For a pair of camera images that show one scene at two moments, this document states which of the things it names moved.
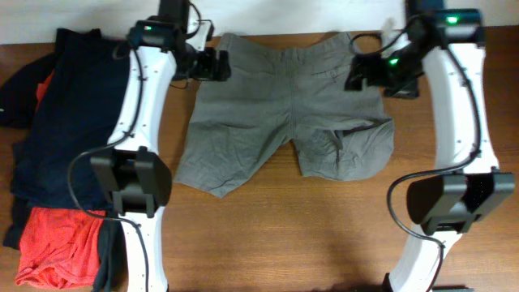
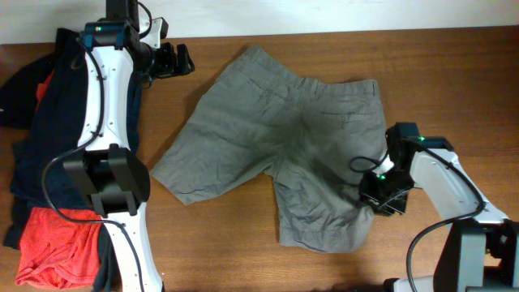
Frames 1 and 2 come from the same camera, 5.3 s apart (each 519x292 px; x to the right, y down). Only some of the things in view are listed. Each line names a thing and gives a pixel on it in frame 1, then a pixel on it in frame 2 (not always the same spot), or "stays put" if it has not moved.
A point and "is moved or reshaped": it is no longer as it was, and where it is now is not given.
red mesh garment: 60,247 stays put
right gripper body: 396,75 → 388,193
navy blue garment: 79,113 stays put
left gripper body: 201,63 → 160,61
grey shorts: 284,88 is moved or reshaped
